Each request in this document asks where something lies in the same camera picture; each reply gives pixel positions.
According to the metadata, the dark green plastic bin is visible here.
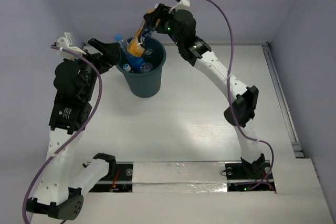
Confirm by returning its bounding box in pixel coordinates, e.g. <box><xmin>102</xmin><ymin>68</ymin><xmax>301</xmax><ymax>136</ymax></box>
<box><xmin>116</xmin><ymin>38</ymin><xmax>166</xmax><ymax>98</ymax></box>

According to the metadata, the silver taped base panel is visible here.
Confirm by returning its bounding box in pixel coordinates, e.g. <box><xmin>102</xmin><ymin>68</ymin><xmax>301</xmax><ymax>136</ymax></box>
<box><xmin>132</xmin><ymin>162</ymin><xmax>227</xmax><ymax>194</ymax></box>

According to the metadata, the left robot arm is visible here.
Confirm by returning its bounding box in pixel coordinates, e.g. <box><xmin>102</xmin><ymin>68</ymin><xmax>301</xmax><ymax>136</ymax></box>
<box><xmin>22</xmin><ymin>38</ymin><xmax>121</xmax><ymax>223</ymax></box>

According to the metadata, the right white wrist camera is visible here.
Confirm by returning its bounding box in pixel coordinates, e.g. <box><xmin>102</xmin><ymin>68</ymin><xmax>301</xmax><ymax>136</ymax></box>
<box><xmin>169</xmin><ymin>0</ymin><xmax>190</xmax><ymax>13</ymax></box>

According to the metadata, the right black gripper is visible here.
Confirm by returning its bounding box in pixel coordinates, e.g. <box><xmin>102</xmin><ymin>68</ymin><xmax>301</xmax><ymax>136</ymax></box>
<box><xmin>143</xmin><ymin>3</ymin><xmax>183</xmax><ymax>47</ymax></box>

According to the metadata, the clear bottle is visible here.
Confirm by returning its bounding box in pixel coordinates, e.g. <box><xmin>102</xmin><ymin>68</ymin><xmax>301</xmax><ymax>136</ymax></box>
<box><xmin>139</xmin><ymin>62</ymin><xmax>153</xmax><ymax>73</ymax></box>
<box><xmin>142</xmin><ymin>48</ymin><xmax>156</xmax><ymax>62</ymax></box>

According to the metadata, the orange juice bottle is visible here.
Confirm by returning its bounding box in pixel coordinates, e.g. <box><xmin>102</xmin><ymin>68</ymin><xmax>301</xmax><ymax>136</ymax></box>
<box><xmin>128</xmin><ymin>19</ymin><xmax>160</xmax><ymax>57</ymax></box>

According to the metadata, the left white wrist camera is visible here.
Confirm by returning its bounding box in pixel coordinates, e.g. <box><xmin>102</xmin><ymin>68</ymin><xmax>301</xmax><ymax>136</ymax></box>
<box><xmin>50</xmin><ymin>32</ymin><xmax>87</xmax><ymax>61</ymax></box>

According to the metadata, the aluminium rail right edge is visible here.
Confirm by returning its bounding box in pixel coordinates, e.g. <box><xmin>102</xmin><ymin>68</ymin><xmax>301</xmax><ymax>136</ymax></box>
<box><xmin>261</xmin><ymin>43</ymin><xmax>305</xmax><ymax>159</ymax></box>

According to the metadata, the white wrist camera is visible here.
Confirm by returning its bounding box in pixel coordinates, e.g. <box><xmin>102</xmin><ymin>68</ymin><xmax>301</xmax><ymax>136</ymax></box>
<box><xmin>50</xmin><ymin>32</ymin><xmax>87</xmax><ymax>61</ymax></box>
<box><xmin>169</xmin><ymin>0</ymin><xmax>190</xmax><ymax>13</ymax></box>

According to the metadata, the blue label bottle white cap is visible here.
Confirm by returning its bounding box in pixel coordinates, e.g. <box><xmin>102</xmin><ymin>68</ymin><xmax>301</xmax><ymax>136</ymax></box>
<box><xmin>122</xmin><ymin>54</ymin><xmax>145</xmax><ymax>72</ymax></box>

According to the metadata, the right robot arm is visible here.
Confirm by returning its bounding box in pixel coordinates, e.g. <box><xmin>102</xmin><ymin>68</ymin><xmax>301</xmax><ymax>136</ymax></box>
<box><xmin>144</xmin><ymin>4</ymin><xmax>265</xmax><ymax>178</ymax></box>

